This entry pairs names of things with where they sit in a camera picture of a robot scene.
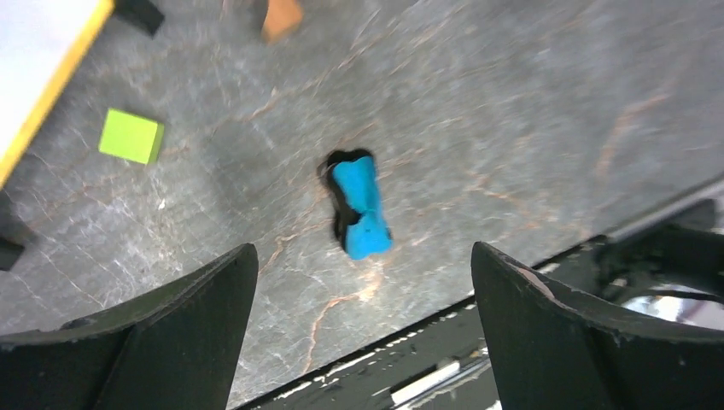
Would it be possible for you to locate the small green cube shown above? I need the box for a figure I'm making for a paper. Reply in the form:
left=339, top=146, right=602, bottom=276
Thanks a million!
left=98, top=108, right=165, bottom=165

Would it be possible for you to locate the blue whiteboard eraser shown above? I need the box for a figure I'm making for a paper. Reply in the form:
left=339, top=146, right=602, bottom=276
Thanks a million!
left=323, top=149, right=393, bottom=261

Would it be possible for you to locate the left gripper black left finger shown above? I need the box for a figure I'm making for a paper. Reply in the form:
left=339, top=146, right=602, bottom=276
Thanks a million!
left=1, top=243, right=259, bottom=409

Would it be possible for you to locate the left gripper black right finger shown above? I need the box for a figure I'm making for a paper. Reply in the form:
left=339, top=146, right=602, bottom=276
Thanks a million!
left=470, top=242, right=723, bottom=409

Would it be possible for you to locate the white whiteboard orange frame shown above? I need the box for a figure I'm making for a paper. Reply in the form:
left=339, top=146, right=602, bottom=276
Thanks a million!
left=0, top=0, right=166, bottom=272

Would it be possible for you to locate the brown wooden bone piece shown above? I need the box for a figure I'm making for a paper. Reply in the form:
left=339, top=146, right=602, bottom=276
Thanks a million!
left=257, top=0, right=304, bottom=44

